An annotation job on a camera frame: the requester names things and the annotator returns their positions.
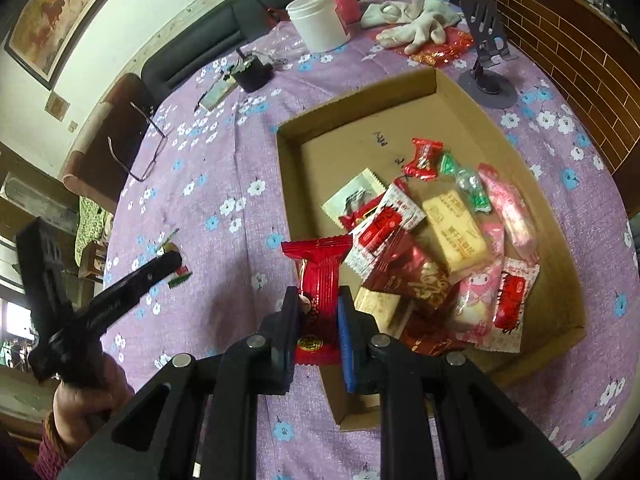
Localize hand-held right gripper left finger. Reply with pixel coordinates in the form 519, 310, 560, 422
60, 285, 301, 480

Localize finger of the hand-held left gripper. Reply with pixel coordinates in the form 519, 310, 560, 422
80, 251, 183, 333

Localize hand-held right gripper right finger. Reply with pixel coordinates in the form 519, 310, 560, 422
337, 285, 581, 480

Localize green-ended clear candy packet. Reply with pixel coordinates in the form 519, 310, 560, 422
156, 229, 195, 291
439, 152, 493, 215

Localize large red snack packet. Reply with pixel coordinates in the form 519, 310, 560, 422
281, 236, 353, 367

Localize red and white snack packet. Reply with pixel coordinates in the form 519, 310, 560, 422
345, 180, 426, 278
487, 256, 541, 353

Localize pink cartoon snack packet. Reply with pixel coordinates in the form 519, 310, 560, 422
452, 222, 507, 346

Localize cream white snack packet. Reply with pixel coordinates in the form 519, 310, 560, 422
322, 167, 386, 233

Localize clear yellow cake packet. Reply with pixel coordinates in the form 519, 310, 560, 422
422, 190, 493, 273

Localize shallow cardboard box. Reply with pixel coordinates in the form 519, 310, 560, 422
275, 67, 588, 433

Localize small red candy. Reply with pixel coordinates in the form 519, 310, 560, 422
402, 137, 445, 182

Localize person's left forearm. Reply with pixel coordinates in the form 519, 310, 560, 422
0, 410, 76, 480

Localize person's left hand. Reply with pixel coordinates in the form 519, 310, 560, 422
52, 355, 136, 453

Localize wooden stool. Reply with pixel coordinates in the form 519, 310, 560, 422
75, 240, 108, 286

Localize green patterned cloth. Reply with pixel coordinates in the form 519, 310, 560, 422
74, 195, 115, 261

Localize thin-framed eyeglasses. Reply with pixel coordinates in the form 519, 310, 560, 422
107, 101, 168, 182

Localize dark wooden door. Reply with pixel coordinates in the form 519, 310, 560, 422
0, 140, 83, 251

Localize purple floral tablecloth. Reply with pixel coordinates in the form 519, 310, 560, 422
97, 0, 636, 480

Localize brown armchair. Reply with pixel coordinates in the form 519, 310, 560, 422
61, 72, 161, 201

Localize smartphone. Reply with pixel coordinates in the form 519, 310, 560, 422
197, 76, 240, 111

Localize black round device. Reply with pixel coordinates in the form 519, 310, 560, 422
231, 49, 275, 93

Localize black leather sofa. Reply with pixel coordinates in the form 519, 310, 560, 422
140, 0, 441, 103

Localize red foil paper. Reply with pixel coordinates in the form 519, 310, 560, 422
387, 27, 476, 68

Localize white plastic jar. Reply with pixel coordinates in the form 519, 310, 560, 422
285, 0, 351, 54

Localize white cotton glove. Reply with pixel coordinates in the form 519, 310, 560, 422
360, 0, 426, 30
375, 0, 462, 56

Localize dark grey phone stand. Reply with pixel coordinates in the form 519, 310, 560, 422
457, 0, 518, 110

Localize wooden panelled cabinet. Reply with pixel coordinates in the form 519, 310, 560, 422
437, 0, 640, 176

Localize small wall plaque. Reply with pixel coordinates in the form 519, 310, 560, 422
44, 91, 71, 122

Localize framed wall picture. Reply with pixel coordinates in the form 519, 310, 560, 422
4, 0, 146, 91

